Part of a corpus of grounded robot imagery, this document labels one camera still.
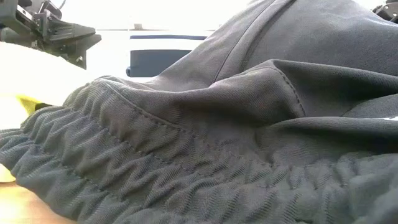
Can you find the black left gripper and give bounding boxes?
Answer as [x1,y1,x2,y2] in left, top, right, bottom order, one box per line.
[0,0,103,70]

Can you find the yellow garment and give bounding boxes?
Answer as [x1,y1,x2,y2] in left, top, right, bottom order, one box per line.
[15,94,53,116]

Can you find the black shorts with white logo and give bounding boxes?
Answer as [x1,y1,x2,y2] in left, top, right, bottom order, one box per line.
[0,0,398,224]

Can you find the navy fabric bin white stripes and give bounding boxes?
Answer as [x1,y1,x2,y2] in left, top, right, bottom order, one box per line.
[124,28,216,83]

